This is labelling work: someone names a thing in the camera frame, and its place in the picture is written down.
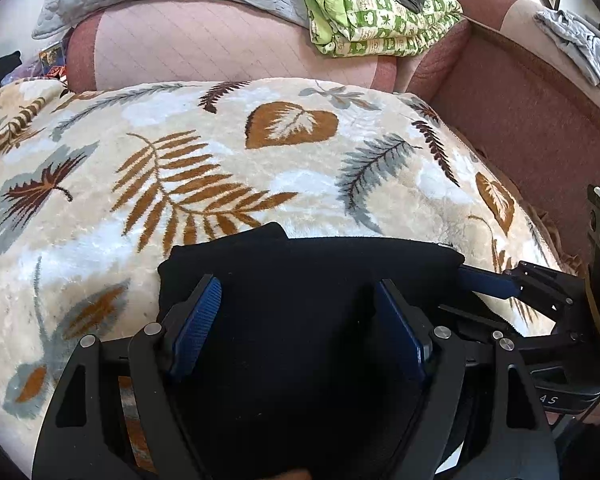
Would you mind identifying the light grey crumpled cloth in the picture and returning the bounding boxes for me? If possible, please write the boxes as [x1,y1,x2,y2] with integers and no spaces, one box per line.
[534,8,600,89]

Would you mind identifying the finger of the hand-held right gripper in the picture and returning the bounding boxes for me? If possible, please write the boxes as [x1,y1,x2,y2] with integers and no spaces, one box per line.
[437,305,527,344]
[457,260,589,324]

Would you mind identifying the leaf-print plush blanket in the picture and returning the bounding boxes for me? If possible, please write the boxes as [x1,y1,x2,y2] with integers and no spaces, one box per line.
[0,77,576,480]

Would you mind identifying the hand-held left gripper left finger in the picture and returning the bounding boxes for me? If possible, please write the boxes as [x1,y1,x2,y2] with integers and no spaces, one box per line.
[32,274,223,480]

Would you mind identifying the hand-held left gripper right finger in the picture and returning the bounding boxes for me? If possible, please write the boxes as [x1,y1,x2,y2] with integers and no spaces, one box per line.
[374,279,561,480]

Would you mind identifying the purple plastic bag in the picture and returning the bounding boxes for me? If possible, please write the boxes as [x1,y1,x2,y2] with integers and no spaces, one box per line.
[4,60,44,84]

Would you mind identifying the pink and red sofa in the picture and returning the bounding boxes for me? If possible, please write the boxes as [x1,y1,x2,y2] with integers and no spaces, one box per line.
[65,0,600,281]

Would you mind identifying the small colourful box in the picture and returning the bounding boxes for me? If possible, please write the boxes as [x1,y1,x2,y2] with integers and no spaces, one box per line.
[38,42,69,79]

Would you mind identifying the black pants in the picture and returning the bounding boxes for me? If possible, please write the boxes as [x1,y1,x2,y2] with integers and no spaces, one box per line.
[157,221,481,480]

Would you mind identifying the green patterned cloth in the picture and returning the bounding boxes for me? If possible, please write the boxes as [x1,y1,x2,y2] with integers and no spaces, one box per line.
[292,0,466,59]

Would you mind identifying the black cloth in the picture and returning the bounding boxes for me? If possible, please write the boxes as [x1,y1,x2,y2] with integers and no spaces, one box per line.
[0,51,24,119]

